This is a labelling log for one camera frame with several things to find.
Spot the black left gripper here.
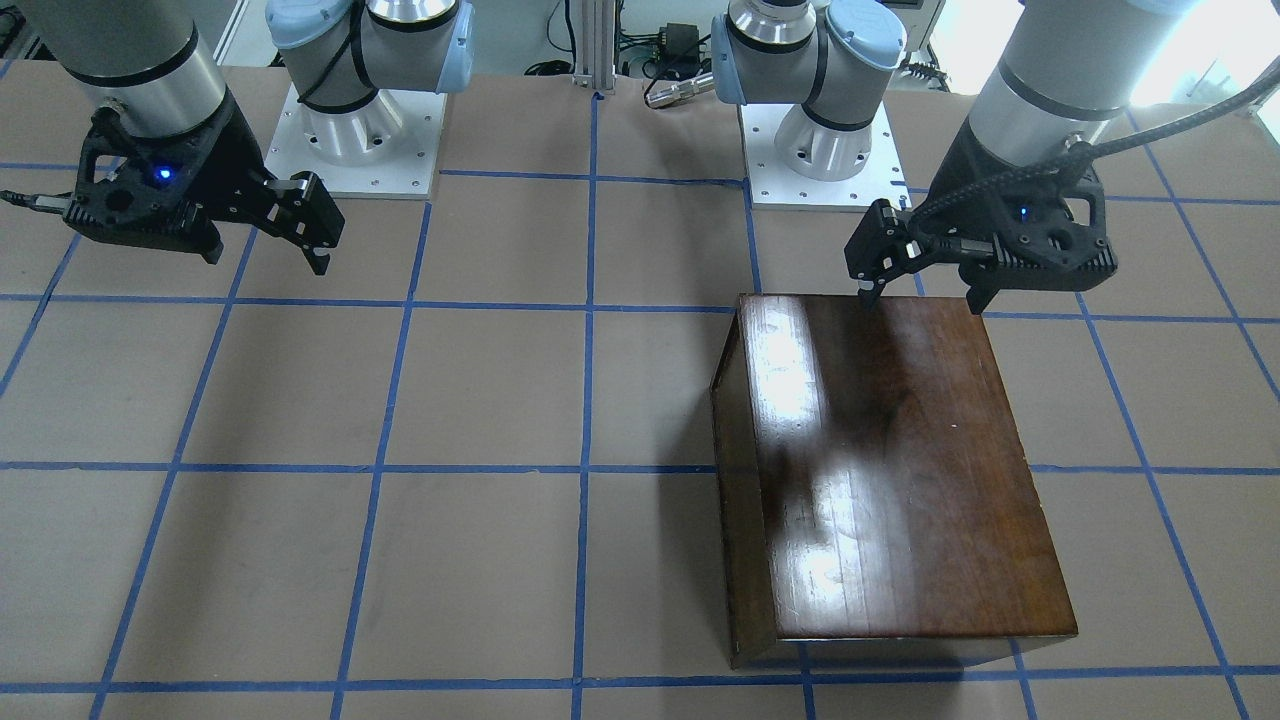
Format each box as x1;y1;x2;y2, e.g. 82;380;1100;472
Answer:
845;126;1117;316

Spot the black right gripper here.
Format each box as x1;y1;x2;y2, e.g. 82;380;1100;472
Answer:
61;94;346;275

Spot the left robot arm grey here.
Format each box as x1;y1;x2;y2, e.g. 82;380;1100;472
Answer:
709;1;1190;314

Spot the dark wooden drawer cabinet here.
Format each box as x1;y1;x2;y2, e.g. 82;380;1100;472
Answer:
710;293;1078;667

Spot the silver cylindrical connector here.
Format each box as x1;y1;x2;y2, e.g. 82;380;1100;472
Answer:
644;72;716;110

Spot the black power adapter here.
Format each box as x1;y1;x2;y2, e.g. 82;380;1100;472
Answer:
655;23;703;79

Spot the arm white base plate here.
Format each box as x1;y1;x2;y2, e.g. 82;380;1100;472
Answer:
739;104;911;211
265;87;451;200

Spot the black braided cable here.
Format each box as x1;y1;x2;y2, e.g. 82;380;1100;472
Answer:
905;50;1280;225

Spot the aluminium frame post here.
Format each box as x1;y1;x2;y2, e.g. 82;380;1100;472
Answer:
564;1;620;97

